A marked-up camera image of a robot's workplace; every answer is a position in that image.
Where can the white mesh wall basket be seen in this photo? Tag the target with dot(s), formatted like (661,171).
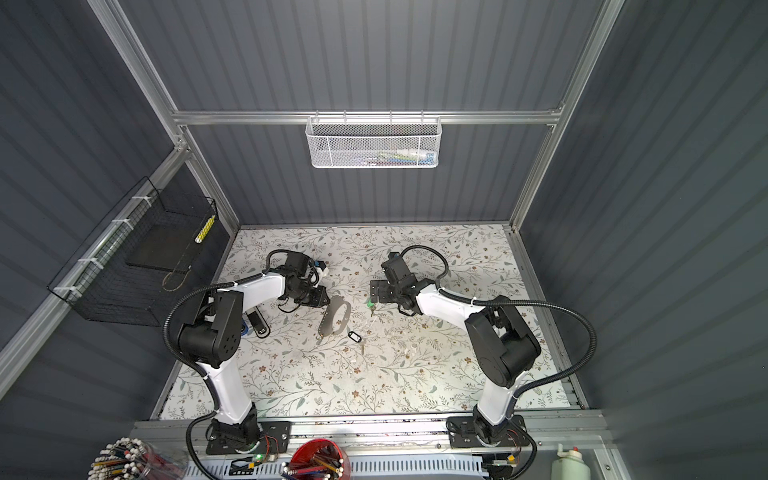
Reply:
(385,142)

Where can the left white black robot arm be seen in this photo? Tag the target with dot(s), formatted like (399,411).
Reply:
(203,331)

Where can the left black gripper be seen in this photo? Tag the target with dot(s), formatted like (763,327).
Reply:
(319,300)

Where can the yellow marker pen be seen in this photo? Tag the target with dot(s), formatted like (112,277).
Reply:
(205,229)

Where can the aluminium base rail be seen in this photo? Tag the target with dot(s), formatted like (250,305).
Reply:
(454,432)

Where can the black wire wall basket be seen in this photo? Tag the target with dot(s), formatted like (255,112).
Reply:
(145,260)

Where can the white plastic bottle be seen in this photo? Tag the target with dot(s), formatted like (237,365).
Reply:
(569,465)

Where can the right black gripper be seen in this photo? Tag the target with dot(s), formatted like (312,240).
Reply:
(384,286)

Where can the clear pencil jar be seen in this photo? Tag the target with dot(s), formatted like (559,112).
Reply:
(132,458)

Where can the red pencil cup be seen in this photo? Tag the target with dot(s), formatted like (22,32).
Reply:
(318,459)

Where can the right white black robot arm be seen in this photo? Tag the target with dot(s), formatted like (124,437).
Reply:
(503,344)

